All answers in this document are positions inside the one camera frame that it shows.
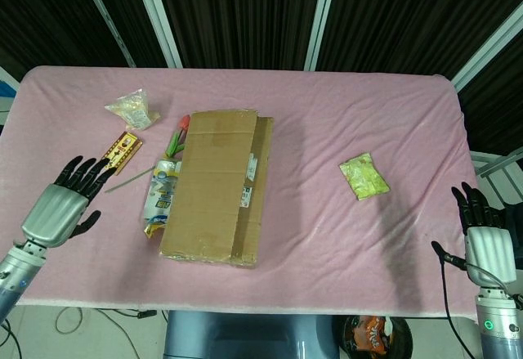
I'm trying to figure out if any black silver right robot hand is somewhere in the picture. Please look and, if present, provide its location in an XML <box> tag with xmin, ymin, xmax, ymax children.
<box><xmin>450</xmin><ymin>182</ymin><xmax>518</xmax><ymax>287</ymax></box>

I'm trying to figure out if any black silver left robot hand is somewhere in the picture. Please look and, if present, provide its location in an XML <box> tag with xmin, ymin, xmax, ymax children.
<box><xmin>19</xmin><ymin>155</ymin><xmax>118</xmax><ymax>249</ymax></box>

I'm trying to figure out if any brown cardboard shipping box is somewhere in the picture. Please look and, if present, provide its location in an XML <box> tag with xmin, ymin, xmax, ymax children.
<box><xmin>159</xmin><ymin>107</ymin><xmax>275</xmax><ymax>270</ymax></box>

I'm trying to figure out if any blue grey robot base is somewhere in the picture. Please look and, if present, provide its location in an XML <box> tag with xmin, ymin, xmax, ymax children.
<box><xmin>163</xmin><ymin>309</ymin><xmax>340</xmax><ymax>359</ymax></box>

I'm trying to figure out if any thin green stick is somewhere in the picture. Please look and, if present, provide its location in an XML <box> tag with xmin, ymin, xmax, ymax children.
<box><xmin>104</xmin><ymin>172</ymin><xmax>147</xmax><ymax>194</ymax></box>

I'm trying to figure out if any yellow red small carton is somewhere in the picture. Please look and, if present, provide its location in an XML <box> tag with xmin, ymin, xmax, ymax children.
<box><xmin>99</xmin><ymin>130</ymin><xmax>145</xmax><ymax>177</ymax></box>

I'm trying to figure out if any white blue yellow snack bag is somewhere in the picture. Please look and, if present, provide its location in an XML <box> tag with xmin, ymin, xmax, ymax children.
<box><xmin>141</xmin><ymin>158</ymin><xmax>184</xmax><ymax>240</ymax></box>

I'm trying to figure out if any clear bag of pale snacks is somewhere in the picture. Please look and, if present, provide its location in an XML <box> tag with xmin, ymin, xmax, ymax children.
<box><xmin>104</xmin><ymin>87</ymin><xmax>163</xmax><ymax>132</ymax></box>

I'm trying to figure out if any blue white equipment case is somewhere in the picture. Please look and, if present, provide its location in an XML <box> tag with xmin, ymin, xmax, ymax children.
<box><xmin>0</xmin><ymin>65</ymin><xmax>20</xmax><ymax>135</ymax></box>

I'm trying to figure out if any artificial red tulip flower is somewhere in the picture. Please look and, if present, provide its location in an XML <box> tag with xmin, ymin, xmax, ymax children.
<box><xmin>163</xmin><ymin>115</ymin><xmax>193</xmax><ymax>159</ymax></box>

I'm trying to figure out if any orange snack wrapper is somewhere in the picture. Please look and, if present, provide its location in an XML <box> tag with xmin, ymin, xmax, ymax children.
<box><xmin>350</xmin><ymin>316</ymin><xmax>394</xmax><ymax>352</ymax></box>

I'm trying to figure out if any green yellow foil packet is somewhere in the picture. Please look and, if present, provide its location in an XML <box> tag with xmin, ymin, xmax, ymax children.
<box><xmin>337</xmin><ymin>150</ymin><xmax>391</xmax><ymax>203</ymax></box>

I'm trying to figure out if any dark ribbed partition panel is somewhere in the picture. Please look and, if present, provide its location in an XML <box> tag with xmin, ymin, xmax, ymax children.
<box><xmin>83</xmin><ymin>0</ymin><xmax>171</xmax><ymax>68</ymax></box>
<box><xmin>457</xmin><ymin>27</ymin><xmax>523</xmax><ymax>155</ymax></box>
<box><xmin>316</xmin><ymin>0</ymin><xmax>523</xmax><ymax>80</ymax></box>
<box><xmin>150</xmin><ymin>0</ymin><xmax>328</xmax><ymax>70</ymax></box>
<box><xmin>0</xmin><ymin>0</ymin><xmax>134</xmax><ymax>78</ymax></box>

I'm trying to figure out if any pink foam table cover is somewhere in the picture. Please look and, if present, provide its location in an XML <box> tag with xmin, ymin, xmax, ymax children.
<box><xmin>0</xmin><ymin>65</ymin><xmax>494</xmax><ymax>319</ymax></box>

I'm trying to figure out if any grey metal rack frame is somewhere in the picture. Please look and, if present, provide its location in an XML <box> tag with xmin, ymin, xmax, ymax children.
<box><xmin>469</xmin><ymin>146</ymin><xmax>523</xmax><ymax>180</ymax></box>

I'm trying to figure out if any thin grey looped floor cable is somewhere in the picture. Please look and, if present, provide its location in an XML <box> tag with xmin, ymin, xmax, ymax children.
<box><xmin>55</xmin><ymin>307</ymin><xmax>85</xmax><ymax>334</ymax></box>

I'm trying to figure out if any black floor cable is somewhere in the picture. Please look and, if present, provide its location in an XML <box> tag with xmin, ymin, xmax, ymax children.
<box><xmin>97</xmin><ymin>308</ymin><xmax>159</xmax><ymax>320</ymax></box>
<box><xmin>0</xmin><ymin>318</ymin><xmax>20</xmax><ymax>359</ymax></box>

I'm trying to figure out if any white frame post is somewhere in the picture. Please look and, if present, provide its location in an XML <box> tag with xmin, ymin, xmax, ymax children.
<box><xmin>129</xmin><ymin>0</ymin><xmax>184</xmax><ymax>69</ymax></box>
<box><xmin>74</xmin><ymin>0</ymin><xmax>136</xmax><ymax>69</ymax></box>
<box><xmin>450</xmin><ymin>5</ymin><xmax>523</xmax><ymax>92</ymax></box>
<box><xmin>302</xmin><ymin>0</ymin><xmax>341</xmax><ymax>72</ymax></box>

